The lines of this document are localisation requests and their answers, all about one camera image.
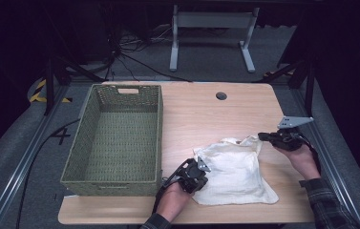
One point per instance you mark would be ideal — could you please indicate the yellow black hazard tape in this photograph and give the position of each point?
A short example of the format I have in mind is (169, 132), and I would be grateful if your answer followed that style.
(39, 92)

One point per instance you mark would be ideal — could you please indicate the person's right hand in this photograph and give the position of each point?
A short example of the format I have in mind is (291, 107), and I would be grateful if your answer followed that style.
(301, 160)

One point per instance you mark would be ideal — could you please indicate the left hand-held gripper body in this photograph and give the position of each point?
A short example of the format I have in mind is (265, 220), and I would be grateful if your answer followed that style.
(192, 176)

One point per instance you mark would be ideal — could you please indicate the person's left hand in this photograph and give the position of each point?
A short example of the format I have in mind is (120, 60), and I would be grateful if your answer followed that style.
(173, 200)

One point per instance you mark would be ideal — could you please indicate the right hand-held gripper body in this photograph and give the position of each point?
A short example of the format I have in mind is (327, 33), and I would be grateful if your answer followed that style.
(287, 140)

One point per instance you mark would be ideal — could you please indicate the black metal stand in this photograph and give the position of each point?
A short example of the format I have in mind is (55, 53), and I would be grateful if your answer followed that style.
(308, 86)
(52, 86)

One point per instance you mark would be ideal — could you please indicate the grey table grommet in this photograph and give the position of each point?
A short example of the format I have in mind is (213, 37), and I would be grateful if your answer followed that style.
(221, 96)

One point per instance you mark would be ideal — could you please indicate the white metal table frame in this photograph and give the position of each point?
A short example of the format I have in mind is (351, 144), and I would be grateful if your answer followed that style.
(212, 20)

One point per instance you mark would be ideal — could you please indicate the white cloth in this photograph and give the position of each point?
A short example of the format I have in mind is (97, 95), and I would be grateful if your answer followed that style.
(235, 171)

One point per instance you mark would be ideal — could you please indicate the green woven basket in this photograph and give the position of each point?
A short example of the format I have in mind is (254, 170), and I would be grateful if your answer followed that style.
(117, 136)

